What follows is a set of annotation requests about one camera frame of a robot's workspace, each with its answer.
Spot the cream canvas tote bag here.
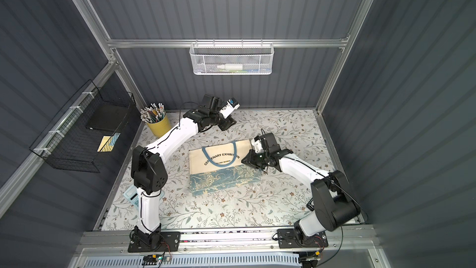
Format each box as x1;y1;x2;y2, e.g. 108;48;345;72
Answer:
189;140;262;197

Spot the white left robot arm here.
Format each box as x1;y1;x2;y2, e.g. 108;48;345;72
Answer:
131;94;240;241

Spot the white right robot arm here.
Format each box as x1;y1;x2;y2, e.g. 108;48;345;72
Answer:
242;133;361;237

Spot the white bottle in basket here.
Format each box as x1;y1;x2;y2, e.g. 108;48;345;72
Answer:
216;63;244;71

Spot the yellow pencil cup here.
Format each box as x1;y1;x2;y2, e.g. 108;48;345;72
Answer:
146;115;172;138

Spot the bundle of pencils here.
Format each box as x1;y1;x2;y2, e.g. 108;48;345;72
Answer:
140;103;166;124

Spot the black handheld scanner device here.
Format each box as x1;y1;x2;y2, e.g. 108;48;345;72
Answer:
306;198;314;212

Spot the black notebook in basket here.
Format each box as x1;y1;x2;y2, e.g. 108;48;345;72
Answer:
85;104;129;132

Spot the yellow sticky note pad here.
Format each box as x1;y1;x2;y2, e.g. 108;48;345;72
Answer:
97;133;120;153

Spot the teal desk calculator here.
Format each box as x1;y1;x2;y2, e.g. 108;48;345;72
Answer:
123;185;164;210

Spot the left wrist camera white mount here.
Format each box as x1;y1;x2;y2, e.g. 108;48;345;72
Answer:
219;98;240;119

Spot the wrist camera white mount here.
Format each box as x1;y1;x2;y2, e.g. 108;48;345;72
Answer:
250;136;265;154
219;98;240;119

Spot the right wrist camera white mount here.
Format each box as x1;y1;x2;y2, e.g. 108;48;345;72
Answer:
250;136;265;154

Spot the white wire wall basket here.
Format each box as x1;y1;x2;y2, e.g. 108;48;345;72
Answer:
189;42;275;76

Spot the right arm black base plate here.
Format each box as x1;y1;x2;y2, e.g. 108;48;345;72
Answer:
272;228;328;250

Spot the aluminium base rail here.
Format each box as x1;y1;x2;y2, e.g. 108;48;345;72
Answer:
74;225;381;257

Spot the black wire side basket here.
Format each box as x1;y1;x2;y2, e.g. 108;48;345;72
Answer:
30;76;141;173

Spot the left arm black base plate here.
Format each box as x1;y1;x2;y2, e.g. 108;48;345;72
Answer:
128;228;181;253

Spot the white perforated cable duct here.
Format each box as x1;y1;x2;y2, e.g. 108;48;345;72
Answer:
83;253;301;268

